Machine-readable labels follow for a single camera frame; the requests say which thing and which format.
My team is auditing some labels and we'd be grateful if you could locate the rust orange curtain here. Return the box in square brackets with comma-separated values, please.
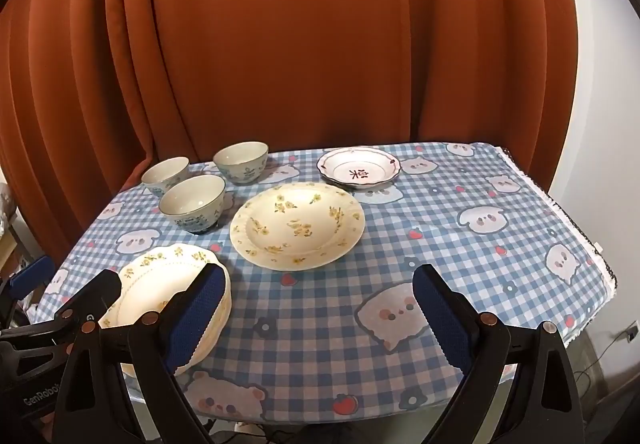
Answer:
[0, 0, 586, 250]

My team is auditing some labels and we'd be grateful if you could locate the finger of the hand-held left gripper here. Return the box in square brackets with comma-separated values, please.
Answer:
[54, 269, 124, 331]
[0, 255, 57, 325]

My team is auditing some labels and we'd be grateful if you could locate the blue checked bear tablecloth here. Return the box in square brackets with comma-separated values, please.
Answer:
[37, 140, 618, 425]

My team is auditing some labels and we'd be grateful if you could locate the floral ceramic bowl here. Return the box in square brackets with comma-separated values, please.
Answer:
[141, 157, 191, 197]
[159, 174, 227, 235]
[213, 141, 269, 186]

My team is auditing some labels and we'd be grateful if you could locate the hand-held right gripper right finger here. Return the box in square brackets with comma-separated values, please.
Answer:
[412, 264, 586, 444]

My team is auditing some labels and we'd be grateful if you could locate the wooden rack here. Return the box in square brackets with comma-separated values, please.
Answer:
[0, 224, 26, 277]

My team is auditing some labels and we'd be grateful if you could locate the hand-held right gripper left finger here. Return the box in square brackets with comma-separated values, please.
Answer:
[52, 263, 231, 444]

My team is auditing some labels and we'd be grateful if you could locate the red-rimmed white plate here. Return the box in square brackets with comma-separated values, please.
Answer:
[316, 147, 402, 190]

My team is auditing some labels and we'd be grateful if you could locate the large round yellow-flower plate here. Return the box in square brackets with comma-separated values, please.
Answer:
[230, 183, 365, 271]

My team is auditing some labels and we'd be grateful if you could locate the black floor cable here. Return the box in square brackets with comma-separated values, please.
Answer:
[570, 336, 623, 387]

